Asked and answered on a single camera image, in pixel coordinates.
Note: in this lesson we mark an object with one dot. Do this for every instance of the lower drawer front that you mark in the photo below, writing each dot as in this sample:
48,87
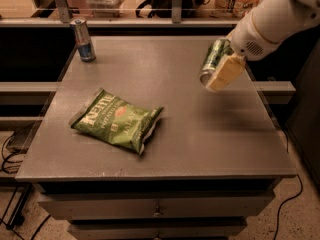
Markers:
157,229

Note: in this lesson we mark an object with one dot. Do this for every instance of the grey drawer cabinet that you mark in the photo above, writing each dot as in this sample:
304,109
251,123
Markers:
204,142

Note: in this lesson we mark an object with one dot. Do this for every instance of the black bag background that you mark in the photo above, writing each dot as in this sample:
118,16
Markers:
164,8

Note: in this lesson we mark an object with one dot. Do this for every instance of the green chip bag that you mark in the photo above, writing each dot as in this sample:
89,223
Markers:
115,121

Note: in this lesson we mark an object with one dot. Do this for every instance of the metal shelf rail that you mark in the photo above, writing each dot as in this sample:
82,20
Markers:
56,12

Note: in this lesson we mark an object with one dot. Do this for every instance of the drawer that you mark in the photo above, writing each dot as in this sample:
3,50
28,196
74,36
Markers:
157,229
157,205

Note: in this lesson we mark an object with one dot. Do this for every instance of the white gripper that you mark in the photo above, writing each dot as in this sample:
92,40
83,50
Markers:
247,39

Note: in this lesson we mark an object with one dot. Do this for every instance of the upper drawer front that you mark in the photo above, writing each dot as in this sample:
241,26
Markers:
157,205

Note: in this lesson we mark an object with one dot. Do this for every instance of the green soda can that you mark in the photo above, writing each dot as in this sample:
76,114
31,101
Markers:
216,51

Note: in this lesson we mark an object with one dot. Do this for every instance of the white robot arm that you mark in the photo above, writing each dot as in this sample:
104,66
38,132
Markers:
280,19

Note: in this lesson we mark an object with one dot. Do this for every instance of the red bull can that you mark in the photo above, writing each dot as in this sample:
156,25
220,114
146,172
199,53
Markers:
83,39

